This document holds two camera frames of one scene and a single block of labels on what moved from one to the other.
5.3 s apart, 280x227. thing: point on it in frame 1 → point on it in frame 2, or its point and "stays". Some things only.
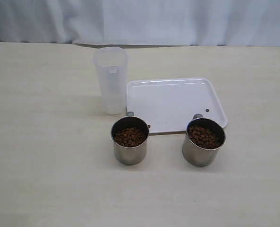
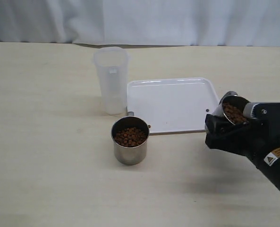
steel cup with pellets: [130, 134] stays
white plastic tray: [167, 105] stays
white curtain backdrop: [153, 22] stays
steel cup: [204, 137] → [231, 106]
